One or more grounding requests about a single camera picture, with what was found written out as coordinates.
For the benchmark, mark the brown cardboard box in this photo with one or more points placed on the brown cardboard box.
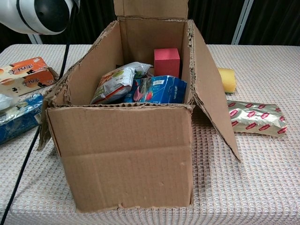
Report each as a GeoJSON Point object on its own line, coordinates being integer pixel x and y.
{"type": "Point", "coordinates": [129, 164]}

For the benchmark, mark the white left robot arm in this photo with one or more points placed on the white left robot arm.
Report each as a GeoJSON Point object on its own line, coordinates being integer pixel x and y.
{"type": "Point", "coordinates": [28, 18]}

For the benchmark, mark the blue fruit print packet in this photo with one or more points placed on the blue fruit print packet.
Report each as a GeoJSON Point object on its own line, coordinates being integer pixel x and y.
{"type": "Point", "coordinates": [164, 91]}

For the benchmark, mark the white orange snack bag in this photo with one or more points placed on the white orange snack bag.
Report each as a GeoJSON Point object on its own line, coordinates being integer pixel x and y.
{"type": "Point", "coordinates": [114, 84]}

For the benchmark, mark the red cube box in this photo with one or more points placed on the red cube box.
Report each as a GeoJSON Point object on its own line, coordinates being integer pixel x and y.
{"type": "Point", "coordinates": [166, 63]}

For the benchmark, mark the yellow sponge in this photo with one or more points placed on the yellow sponge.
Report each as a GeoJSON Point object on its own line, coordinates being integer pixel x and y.
{"type": "Point", "coordinates": [228, 80]}

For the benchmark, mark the gold foil packet red labels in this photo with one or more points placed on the gold foil packet red labels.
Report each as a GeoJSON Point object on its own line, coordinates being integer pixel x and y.
{"type": "Point", "coordinates": [257, 117]}

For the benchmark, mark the beige woven tablecloth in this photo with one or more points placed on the beige woven tablecloth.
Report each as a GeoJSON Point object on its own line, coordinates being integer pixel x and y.
{"type": "Point", "coordinates": [246, 187]}

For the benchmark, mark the orange printed tissue box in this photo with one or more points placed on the orange printed tissue box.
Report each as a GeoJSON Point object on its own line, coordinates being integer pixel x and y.
{"type": "Point", "coordinates": [28, 75]}

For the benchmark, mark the blue plastic tissue pack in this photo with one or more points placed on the blue plastic tissue pack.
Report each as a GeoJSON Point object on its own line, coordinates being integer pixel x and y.
{"type": "Point", "coordinates": [18, 124]}

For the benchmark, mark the white plastic packet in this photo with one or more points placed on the white plastic packet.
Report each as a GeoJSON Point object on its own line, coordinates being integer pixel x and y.
{"type": "Point", "coordinates": [4, 99]}

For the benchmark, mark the white frame post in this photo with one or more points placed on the white frame post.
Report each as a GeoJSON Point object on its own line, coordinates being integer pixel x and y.
{"type": "Point", "coordinates": [35, 39]}
{"type": "Point", "coordinates": [241, 23]}

